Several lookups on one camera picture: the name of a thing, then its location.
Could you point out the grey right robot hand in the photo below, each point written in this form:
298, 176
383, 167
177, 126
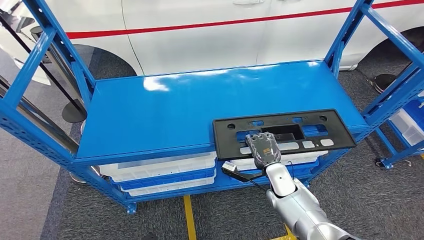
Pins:
265, 152

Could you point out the black plastic panel part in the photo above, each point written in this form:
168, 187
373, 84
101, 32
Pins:
225, 145

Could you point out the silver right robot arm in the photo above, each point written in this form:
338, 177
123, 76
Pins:
298, 208

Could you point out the blue metal shelf rack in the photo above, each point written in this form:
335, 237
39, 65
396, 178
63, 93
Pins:
165, 112

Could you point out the blue wheeled shelf rack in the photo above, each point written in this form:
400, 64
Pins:
387, 161

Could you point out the yellow floor tape square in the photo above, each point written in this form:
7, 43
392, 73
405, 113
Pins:
189, 218

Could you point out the white plastic bin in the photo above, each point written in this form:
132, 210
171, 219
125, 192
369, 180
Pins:
165, 189
405, 129

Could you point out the white car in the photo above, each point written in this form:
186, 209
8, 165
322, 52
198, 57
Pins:
198, 49

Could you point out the black round floor base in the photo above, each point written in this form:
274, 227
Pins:
384, 82

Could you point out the small white floor scrap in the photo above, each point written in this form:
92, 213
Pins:
407, 163

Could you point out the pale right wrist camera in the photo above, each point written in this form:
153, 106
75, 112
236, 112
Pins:
229, 166

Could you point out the black stanchion post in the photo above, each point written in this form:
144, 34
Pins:
74, 114

